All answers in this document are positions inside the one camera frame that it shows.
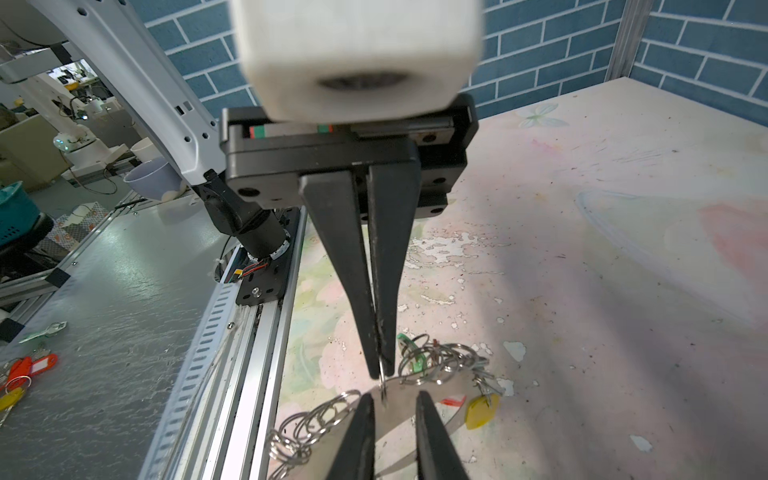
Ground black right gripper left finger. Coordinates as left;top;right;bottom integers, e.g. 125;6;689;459
326;393;376;480

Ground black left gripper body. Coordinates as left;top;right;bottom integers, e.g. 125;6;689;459
220;93;479;218

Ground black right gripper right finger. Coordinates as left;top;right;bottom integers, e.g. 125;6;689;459
415;391;469;480

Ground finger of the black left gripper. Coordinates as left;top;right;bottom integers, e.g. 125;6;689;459
299;171;381;379
367;161;421;376

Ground large metal keyring band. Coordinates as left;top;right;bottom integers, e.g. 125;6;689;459
266;332;499;480

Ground red tagged key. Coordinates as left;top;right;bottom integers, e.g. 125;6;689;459
440;395;466;408

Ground yellow tagged key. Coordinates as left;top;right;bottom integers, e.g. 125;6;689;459
465;393;501;430

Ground green tagged key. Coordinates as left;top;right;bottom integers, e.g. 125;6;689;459
396;333;428;374

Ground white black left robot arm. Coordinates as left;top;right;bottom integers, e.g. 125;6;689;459
1;1;484;377

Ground white paper cup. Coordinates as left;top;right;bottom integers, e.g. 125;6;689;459
124;157;186;202

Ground red key tags outside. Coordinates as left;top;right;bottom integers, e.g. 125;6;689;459
1;353;59;395

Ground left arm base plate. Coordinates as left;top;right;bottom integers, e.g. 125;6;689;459
214;208;301;306

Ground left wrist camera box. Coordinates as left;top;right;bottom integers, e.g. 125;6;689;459
228;0;484;124

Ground aluminium front rail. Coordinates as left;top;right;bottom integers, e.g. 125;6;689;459
139;209;306;479

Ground aluminium right corner post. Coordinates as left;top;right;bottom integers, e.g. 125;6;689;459
605;0;654;81

